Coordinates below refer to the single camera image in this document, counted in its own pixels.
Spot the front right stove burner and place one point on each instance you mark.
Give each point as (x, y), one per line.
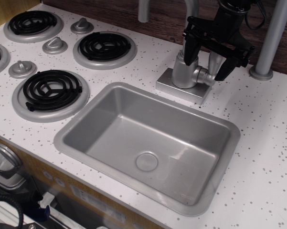
(50, 96)

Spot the silver toy faucet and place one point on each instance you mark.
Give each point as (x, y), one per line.
(178, 81)

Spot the silver knob top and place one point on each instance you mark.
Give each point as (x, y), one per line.
(81, 27)

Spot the silver knob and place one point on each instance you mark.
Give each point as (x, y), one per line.
(81, 27)
(55, 46)
(22, 69)

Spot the silver knob lower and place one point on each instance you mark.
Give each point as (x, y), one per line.
(22, 69)

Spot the silver oven dial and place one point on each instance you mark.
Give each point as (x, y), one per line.
(10, 163)

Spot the silver faucet lever handle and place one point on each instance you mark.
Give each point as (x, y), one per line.
(207, 76)

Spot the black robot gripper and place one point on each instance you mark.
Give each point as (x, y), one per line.
(220, 35)

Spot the silver knob middle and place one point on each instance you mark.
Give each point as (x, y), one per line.
(55, 46)

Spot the back right stove burner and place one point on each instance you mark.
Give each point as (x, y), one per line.
(104, 50)

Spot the grey toy sink basin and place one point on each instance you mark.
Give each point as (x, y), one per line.
(173, 154)

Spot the back left stove burner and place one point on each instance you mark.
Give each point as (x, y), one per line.
(33, 26)

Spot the grey support pole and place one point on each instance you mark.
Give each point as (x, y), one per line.
(262, 70)

